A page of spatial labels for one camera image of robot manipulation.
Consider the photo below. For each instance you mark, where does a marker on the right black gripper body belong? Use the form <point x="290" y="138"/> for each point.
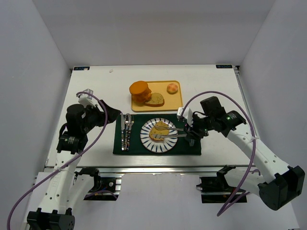
<point x="190" y="132"/>

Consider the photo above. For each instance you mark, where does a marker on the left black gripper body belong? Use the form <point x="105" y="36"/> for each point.
<point x="103" y="114"/>

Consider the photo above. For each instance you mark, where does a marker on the metal tongs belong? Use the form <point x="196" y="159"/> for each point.
<point x="173" y="132"/>

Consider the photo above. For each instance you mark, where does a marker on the seeded bread slice back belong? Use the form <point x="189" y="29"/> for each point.
<point x="157" y="130"/>

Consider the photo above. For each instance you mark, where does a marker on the seeded bread slice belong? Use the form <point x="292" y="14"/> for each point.
<point x="156" y="100"/>
<point x="157" y="130"/>

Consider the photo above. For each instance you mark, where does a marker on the round bread bun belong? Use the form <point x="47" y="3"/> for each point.
<point x="172" y="88"/>

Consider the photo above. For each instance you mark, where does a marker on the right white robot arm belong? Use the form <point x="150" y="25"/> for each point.
<point x="277" y="183"/>

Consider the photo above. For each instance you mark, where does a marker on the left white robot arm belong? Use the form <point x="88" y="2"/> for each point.
<point x="67" y="188"/>

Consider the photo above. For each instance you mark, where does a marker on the orange bread loaf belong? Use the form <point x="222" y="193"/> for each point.
<point x="140" y="92"/>

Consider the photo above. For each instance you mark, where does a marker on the seeded bread slice front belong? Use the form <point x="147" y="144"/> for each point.
<point x="156" y="100"/>

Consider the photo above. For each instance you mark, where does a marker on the metal spoon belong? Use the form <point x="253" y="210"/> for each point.
<point x="128" y="120"/>

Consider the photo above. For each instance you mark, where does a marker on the grey-blue mug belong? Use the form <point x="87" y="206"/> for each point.
<point x="192" y="143"/>

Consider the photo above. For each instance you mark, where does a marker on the metal fork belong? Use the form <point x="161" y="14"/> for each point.
<point x="129" y="131"/>

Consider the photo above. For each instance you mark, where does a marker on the yellow tray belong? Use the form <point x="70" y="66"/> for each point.
<point x="172" y="101"/>

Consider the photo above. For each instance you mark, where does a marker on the blue striped white plate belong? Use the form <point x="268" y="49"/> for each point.
<point x="156" y="146"/>

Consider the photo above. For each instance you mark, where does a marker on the left blue table label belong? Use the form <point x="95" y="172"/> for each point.
<point x="81" y="68"/>

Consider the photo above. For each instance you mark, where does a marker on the blue table label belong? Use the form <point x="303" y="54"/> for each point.
<point x="81" y="68"/>
<point x="223" y="66"/>

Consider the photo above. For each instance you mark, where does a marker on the right blue table label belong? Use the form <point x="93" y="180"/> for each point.
<point x="223" y="66"/>

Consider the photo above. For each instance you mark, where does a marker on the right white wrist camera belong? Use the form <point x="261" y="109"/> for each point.
<point x="185" y="115"/>

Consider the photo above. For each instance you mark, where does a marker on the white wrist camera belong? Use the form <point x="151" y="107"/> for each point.
<point x="86" y="99"/>
<point x="185" y="115"/>

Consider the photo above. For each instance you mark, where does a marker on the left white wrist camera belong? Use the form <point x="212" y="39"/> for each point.
<point x="86" y="99"/>

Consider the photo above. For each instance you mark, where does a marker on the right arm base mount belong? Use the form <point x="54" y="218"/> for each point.
<point x="215" y="189"/>

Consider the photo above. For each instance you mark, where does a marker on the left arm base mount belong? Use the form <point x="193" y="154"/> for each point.
<point x="106" y="187"/>

